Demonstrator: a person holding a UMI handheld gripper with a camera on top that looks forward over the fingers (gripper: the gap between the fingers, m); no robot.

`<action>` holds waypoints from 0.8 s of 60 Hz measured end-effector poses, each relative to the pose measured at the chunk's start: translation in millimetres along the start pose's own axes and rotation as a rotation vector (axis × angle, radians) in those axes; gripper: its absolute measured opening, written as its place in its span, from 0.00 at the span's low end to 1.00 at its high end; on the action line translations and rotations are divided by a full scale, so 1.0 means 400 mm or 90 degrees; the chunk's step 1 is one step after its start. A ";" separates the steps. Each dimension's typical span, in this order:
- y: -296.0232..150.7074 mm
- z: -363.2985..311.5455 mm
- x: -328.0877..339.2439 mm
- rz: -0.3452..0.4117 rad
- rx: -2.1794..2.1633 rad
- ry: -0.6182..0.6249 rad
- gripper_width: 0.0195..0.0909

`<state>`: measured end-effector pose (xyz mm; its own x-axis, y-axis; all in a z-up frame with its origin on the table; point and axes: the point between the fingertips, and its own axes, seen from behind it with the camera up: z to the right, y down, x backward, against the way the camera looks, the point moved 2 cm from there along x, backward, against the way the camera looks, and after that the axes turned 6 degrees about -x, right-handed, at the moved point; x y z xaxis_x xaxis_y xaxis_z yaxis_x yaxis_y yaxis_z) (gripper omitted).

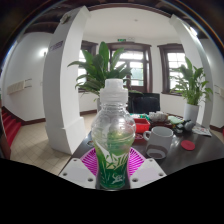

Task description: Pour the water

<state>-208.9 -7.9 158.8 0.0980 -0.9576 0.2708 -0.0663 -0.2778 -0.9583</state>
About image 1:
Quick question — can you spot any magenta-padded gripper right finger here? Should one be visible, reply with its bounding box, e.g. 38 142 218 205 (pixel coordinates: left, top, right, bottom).
128 147 167 190

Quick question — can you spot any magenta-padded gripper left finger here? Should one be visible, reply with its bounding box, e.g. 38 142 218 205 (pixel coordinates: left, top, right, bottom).
58 147 101 190

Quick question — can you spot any red carpeted staircase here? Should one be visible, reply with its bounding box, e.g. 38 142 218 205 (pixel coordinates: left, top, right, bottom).
0 106 23 148

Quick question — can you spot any green flat packet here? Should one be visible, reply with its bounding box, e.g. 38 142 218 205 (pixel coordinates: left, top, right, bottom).
168 115 184 125

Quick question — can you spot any printed paper leaflet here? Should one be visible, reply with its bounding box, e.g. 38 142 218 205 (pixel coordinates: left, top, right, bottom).
192 125 213 137

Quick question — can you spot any potted plant in white pot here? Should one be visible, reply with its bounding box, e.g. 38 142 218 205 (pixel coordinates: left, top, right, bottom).
169 56 214 126
67 41 143 113

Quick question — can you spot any dark wooden glazed double door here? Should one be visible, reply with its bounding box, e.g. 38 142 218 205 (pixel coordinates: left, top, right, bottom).
107 42 154 94

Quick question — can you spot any black chair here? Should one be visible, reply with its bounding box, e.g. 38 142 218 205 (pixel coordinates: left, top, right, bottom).
128 92 161 115

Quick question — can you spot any flat round red coaster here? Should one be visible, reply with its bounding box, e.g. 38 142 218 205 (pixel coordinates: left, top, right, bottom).
180 139 197 152

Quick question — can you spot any dark wooden framed window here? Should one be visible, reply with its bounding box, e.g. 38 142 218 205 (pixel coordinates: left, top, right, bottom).
157 43 188 96
78 40 99 93

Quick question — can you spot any white mug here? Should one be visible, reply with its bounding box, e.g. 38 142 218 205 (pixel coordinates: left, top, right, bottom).
143 125 175 160

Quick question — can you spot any dark tea tray with cups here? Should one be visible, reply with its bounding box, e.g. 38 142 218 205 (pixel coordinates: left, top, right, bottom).
148 110 173 129

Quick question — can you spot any clear green-labelled drink bottle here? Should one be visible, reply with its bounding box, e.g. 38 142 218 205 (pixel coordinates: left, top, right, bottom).
90 78 137 191

